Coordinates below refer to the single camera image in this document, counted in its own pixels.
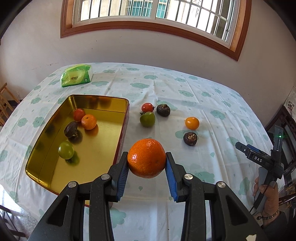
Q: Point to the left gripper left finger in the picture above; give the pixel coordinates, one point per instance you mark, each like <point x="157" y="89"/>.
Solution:
<point x="81" y="203"/>

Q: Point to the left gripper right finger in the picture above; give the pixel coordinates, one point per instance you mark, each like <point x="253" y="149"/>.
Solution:
<point x="230" y="219"/>

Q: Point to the green tomato round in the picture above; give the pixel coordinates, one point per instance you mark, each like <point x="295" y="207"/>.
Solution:
<point x="66" y="150"/>

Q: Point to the small dark wrinkled fruit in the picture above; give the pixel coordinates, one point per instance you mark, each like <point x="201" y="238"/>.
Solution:
<point x="190" y="138"/>

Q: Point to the large dark wrinkled fruit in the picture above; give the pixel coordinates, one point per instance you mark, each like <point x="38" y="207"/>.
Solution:
<point x="71" y="130"/>

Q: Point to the smooth orange fruit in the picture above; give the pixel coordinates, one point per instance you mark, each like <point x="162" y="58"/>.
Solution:
<point x="192" y="123"/>

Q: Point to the large orange mandarin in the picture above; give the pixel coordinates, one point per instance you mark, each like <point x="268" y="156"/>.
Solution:
<point x="146" y="158"/>

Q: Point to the green tomato with stem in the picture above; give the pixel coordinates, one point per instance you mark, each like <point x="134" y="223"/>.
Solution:
<point x="147" y="119"/>

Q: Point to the person's right hand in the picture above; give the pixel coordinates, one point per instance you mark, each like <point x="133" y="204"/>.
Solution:
<point x="271" y="207"/>

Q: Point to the dark wooden chair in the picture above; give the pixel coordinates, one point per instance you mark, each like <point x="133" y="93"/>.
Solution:
<point x="8" y="228"/>

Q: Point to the red gold toffee tin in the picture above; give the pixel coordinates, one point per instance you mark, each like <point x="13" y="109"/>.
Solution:
<point x="95" y="150"/>

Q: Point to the cloud pattern tablecloth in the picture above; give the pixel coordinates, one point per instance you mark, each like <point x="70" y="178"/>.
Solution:
<point x="146" y="211"/>

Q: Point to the dark wrinkled fruit by tomato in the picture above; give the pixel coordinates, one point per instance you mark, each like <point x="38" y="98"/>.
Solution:
<point x="163" y="110"/>

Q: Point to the small red tomato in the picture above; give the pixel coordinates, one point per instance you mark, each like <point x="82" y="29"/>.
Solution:
<point x="147" y="107"/>

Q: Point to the green tissue pack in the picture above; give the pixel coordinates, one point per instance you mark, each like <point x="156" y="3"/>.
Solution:
<point x="77" y="74"/>

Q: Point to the wooden framed window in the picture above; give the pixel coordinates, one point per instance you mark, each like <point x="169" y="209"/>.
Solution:
<point x="68" y="28"/>

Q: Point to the wall poster paper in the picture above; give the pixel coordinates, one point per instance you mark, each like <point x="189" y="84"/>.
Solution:
<point x="290" y="102"/>

